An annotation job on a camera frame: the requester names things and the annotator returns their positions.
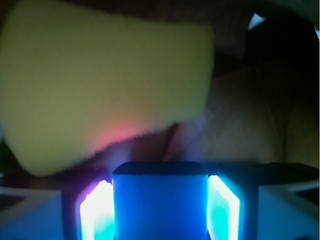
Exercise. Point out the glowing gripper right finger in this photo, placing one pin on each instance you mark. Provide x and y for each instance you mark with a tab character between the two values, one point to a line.
232	209

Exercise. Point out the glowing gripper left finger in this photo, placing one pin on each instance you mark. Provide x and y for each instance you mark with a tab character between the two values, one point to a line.
88	207

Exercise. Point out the blue rectangular block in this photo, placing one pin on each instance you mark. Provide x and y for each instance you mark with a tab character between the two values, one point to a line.
160	201

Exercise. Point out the yellow sponge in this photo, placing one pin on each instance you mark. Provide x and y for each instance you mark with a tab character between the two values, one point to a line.
75	80

